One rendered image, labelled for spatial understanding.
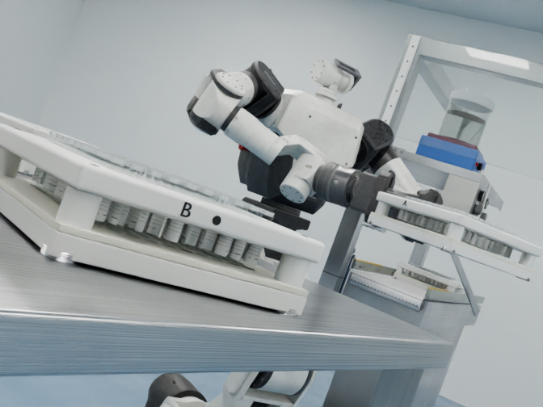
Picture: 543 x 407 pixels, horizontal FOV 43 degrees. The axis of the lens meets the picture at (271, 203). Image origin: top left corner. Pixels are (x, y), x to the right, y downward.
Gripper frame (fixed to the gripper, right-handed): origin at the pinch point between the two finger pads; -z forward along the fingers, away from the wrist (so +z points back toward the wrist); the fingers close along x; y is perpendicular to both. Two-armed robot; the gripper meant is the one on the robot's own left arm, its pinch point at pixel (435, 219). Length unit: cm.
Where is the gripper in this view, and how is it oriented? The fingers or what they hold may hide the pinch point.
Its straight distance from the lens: 159.5
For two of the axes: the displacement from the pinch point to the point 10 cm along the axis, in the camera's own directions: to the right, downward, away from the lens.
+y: -8.6, -3.1, -4.0
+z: -3.8, -1.3, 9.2
